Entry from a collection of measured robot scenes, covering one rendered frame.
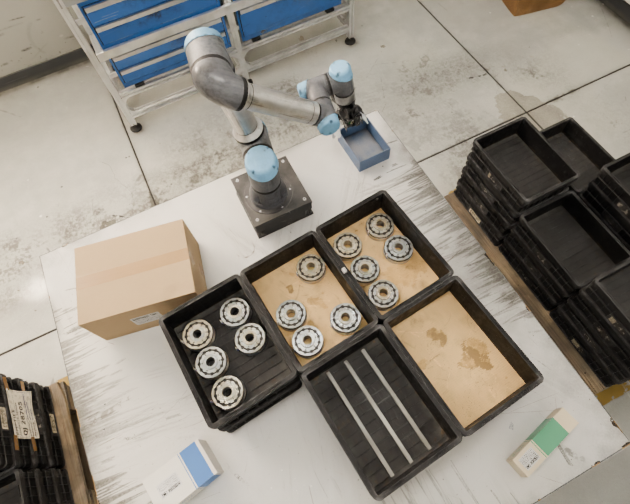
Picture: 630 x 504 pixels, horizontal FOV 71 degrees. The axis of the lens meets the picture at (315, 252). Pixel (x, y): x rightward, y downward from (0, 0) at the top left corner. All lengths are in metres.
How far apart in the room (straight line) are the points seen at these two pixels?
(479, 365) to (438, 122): 1.94
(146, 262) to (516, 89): 2.66
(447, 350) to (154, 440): 1.02
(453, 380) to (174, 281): 0.97
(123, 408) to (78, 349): 0.30
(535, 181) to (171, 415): 1.86
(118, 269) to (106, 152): 1.72
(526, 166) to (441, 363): 1.21
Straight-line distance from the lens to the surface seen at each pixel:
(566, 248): 2.35
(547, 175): 2.39
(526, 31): 3.90
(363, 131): 2.09
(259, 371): 1.50
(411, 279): 1.58
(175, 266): 1.62
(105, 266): 1.73
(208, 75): 1.32
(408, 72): 3.41
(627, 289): 2.25
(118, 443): 1.75
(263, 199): 1.71
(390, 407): 1.47
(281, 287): 1.57
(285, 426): 1.60
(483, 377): 1.54
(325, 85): 1.59
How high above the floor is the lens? 2.28
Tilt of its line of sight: 64 degrees down
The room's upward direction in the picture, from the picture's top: 8 degrees counter-clockwise
